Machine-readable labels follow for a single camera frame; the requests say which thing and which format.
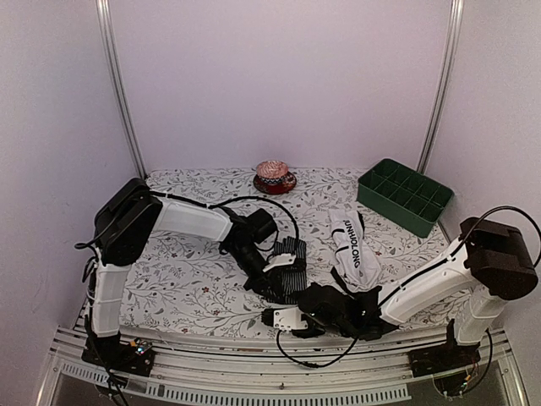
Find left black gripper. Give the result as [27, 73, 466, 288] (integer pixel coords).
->
[227, 245, 284, 301]

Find navy striped underwear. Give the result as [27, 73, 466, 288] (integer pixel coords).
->
[265, 237, 307, 305]

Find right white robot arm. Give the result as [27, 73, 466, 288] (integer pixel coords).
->
[297, 215, 539, 369]

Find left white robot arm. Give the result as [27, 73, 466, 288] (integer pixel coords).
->
[75, 178, 295, 367]

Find white black-trimmed underwear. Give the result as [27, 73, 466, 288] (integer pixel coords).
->
[329, 209, 381, 293]

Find red patterned bowl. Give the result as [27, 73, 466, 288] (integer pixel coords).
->
[256, 160, 289, 185]

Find dark red saucer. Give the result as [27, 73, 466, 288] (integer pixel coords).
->
[253, 172, 297, 195]

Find floral tablecloth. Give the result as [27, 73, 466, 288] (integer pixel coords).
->
[79, 167, 484, 340]

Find green divided organizer tray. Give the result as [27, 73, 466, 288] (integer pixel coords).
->
[357, 158, 454, 238]

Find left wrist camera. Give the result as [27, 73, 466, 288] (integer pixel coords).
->
[263, 253, 297, 272]

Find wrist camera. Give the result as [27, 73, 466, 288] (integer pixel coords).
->
[263, 253, 297, 272]
[261, 307, 308, 332]

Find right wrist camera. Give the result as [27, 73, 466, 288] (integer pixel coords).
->
[261, 307, 308, 332]

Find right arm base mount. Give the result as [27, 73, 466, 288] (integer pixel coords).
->
[407, 319, 481, 377]

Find front aluminium rail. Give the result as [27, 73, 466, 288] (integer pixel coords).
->
[36, 324, 529, 406]

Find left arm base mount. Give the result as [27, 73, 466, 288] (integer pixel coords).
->
[81, 334, 156, 377]

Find left aluminium frame post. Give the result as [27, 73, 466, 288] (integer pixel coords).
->
[96, 0, 147, 178]

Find aluminium frame post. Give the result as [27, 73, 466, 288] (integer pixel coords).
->
[96, 0, 147, 178]
[417, 0, 464, 173]

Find right aluminium frame post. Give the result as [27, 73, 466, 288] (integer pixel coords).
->
[417, 0, 464, 173]

